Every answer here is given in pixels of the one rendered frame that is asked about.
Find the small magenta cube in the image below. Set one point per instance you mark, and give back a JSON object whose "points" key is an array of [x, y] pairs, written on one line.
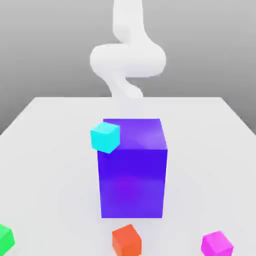
{"points": [[217, 245]]}

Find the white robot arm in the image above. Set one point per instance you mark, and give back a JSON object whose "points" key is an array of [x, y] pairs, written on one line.
{"points": [[128, 58]]}

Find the large purple box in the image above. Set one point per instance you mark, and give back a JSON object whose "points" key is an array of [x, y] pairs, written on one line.
{"points": [[132, 180]]}

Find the small green cube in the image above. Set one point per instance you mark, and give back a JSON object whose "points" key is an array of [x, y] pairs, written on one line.
{"points": [[5, 239]]}

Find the small cyan cube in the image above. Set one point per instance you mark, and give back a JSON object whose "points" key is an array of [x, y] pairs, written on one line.
{"points": [[105, 138]]}

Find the small orange cube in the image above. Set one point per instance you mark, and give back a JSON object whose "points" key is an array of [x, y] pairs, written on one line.
{"points": [[126, 241]]}

